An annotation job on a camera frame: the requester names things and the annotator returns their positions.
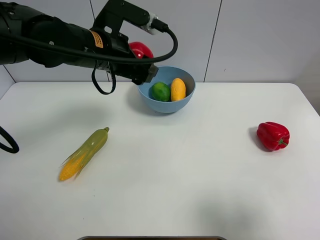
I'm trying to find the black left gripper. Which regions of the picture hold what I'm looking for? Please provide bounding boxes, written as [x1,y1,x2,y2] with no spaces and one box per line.
[74,26,159,85]

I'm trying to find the red apple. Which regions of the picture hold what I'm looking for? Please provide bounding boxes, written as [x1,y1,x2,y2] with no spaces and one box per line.
[129,41,154,59]

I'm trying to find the green lime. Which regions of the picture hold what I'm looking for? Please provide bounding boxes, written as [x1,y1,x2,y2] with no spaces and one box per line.
[151,82,171,102]

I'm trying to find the yellow mango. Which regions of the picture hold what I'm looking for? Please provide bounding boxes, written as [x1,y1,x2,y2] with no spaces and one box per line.
[170,78,187,102]

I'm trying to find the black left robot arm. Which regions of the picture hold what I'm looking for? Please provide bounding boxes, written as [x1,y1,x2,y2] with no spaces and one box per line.
[0,0,160,85]

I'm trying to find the blue plastic bowl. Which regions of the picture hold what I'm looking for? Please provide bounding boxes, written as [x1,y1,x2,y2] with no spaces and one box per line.
[137,66,196,114]

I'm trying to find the corn cob with husk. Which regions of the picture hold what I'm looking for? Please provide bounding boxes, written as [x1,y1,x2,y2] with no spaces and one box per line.
[58,127,110,182]

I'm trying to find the red bell pepper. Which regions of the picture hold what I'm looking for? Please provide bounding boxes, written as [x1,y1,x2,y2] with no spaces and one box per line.
[256,121,290,152]

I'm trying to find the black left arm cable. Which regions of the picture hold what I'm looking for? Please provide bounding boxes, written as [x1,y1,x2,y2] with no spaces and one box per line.
[0,23,179,154]

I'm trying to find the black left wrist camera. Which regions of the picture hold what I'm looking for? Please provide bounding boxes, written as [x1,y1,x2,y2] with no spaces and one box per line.
[92,0,169,36]

